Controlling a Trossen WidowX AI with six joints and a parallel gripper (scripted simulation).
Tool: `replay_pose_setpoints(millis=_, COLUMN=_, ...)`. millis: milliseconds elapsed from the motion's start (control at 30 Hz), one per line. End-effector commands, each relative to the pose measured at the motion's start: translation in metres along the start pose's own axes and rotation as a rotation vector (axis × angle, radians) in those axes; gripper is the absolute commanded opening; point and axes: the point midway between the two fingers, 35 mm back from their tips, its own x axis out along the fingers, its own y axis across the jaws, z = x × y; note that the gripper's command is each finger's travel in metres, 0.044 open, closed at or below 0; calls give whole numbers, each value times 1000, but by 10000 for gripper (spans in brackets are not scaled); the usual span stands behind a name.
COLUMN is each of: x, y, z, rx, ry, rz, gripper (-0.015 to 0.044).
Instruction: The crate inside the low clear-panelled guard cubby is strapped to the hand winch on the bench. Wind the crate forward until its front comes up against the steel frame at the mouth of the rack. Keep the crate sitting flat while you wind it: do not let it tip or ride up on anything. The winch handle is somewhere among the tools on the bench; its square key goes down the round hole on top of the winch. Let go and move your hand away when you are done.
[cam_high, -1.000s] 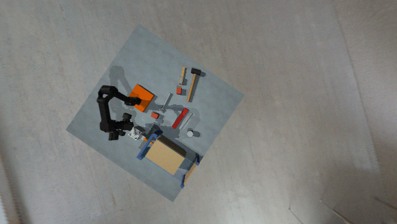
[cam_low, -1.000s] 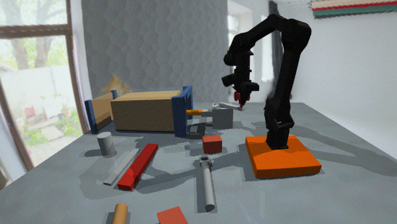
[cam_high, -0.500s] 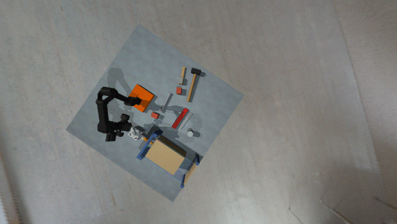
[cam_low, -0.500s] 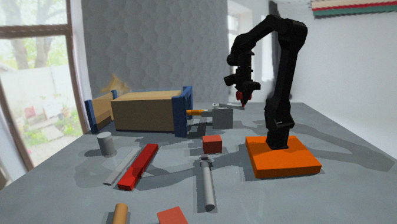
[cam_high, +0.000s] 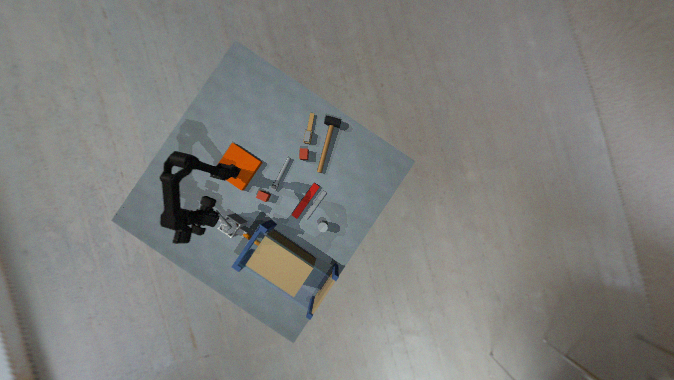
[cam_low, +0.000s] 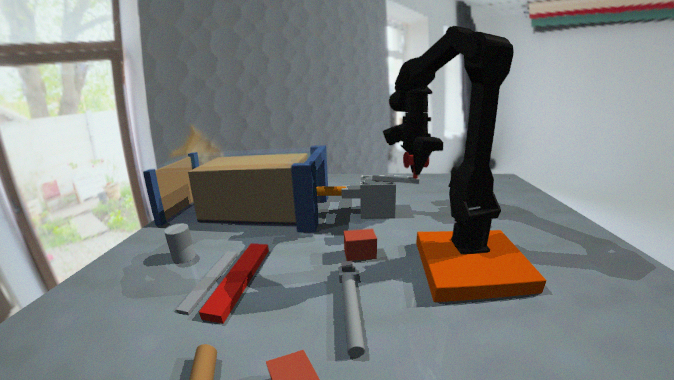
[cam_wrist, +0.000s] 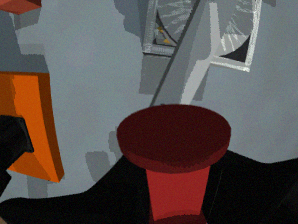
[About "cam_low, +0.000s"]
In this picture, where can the blue rectangular frame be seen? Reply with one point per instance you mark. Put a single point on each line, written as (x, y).
(317, 160)

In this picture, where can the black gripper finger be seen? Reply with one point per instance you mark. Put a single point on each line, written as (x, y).
(406, 148)
(419, 159)

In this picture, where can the red rectangular bar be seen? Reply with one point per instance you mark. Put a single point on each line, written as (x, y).
(222, 301)

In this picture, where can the black-headed mallet with wooden handle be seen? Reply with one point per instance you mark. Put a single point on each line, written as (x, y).
(204, 363)

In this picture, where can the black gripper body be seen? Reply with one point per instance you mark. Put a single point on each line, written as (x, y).
(422, 139)

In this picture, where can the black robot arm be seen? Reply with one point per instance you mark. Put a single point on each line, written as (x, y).
(487, 61)

